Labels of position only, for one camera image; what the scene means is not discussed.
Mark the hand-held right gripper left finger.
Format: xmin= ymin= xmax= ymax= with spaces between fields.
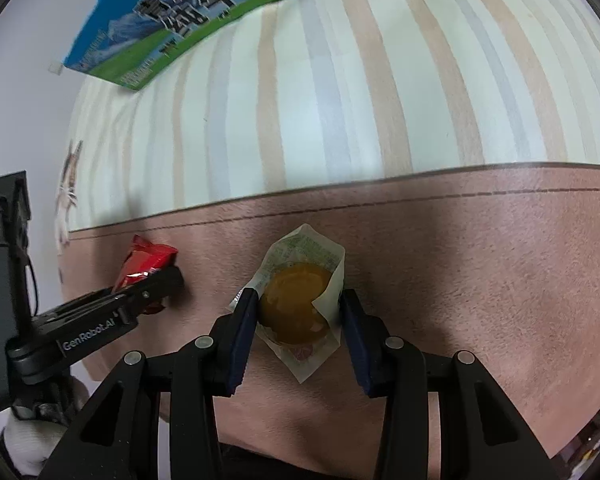
xmin=39 ymin=287 xmax=260 ymax=480

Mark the red foil snack wrapper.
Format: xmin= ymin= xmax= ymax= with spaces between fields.
xmin=112 ymin=234 xmax=178 ymax=313

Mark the striped cat printed blanket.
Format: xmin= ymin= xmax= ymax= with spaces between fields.
xmin=55 ymin=0 xmax=600 ymax=480

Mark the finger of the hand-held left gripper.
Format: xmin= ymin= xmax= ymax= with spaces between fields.
xmin=112 ymin=265 xmax=185 ymax=317

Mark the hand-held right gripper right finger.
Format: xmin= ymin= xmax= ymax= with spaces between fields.
xmin=339 ymin=289 xmax=561 ymax=480

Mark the blue green printed cardboard box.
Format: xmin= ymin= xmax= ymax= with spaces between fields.
xmin=62 ymin=0 xmax=438 ymax=92

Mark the yellow pastry packet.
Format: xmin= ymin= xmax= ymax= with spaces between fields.
xmin=229 ymin=223 xmax=346 ymax=385

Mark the person's left hand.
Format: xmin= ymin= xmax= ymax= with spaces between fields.
xmin=2 ymin=375 xmax=88 ymax=476

